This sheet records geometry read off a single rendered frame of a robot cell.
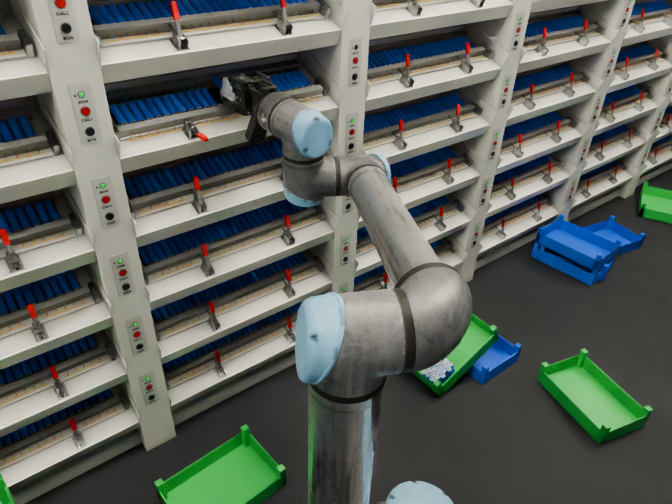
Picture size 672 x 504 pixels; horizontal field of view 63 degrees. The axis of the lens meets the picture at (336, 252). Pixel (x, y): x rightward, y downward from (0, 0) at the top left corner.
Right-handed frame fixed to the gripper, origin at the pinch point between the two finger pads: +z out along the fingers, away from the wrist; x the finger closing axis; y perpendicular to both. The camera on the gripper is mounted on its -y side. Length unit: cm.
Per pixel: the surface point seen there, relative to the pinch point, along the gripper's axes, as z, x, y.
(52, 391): -5, 59, -65
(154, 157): -7.0, 23.6, -8.4
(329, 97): -5.0, -28.6, -5.2
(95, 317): -7, 45, -46
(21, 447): -3, 70, -82
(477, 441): -70, -42, -99
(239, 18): -1.0, -3.8, 17.3
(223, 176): -1.8, 3.9, -21.5
